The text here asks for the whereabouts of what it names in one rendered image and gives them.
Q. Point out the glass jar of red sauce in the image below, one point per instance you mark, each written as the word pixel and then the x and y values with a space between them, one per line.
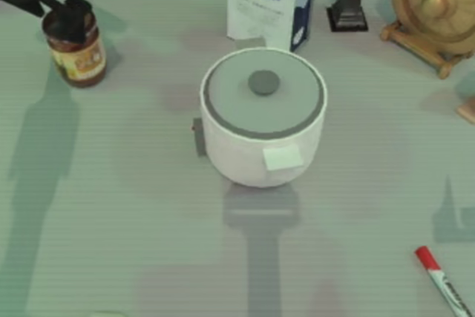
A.
pixel 78 55

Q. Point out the grey pot lid, dark knob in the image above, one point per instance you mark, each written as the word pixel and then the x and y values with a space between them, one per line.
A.
pixel 262 94

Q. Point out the white rice cooker grey lid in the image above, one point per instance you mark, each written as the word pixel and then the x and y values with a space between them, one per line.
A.
pixel 259 139

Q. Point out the white Atlas carton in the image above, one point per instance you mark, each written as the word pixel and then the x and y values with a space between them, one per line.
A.
pixel 272 3

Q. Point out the wooden wheel ornament on stand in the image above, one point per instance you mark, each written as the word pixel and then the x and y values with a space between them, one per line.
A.
pixel 436 9

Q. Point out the light wooden block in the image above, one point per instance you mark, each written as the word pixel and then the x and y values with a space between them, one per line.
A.
pixel 467 111

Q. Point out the red cap marker pen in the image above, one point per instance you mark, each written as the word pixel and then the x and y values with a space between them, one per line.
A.
pixel 443 283

